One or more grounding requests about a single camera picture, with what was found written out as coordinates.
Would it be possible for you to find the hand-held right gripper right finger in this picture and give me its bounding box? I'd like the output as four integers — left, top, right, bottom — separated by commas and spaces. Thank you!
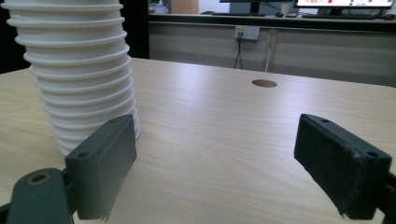
293, 113, 392, 220

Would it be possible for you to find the black keyboard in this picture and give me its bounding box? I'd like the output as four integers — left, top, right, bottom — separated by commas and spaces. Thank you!
211, 11, 267, 18

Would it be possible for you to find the stack of white paper cups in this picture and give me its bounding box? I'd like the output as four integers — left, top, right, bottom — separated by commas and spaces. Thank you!
0, 0, 142, 157

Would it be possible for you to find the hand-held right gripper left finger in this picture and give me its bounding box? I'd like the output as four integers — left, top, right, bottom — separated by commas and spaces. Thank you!
64, 114, 138, 222

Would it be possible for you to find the dark office desk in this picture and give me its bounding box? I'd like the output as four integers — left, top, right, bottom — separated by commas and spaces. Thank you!
148, 13, 396, 33

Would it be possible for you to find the purple object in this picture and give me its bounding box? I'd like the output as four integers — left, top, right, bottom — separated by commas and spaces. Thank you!
153, 0, 171, 15

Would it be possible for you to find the grey partition panel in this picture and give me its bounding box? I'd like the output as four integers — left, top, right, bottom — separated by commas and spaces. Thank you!
148, 21, 396, 88

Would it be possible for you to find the computer monitor with bright screen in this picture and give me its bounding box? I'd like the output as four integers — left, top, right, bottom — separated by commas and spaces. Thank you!
293, 0, 395, 17

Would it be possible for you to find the dark computer monitor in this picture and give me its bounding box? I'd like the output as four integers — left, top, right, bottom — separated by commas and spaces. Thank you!
219, 0, 295, 14

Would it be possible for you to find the white wall socket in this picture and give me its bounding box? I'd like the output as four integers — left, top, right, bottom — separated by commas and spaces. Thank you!
233, 25, 261, 41

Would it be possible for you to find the brown box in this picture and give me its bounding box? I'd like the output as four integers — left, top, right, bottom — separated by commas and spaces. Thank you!
171, 0, 200, 15

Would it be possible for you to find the black wall cable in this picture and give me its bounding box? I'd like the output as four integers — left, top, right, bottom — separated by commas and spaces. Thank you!
233, 32, 245, 70

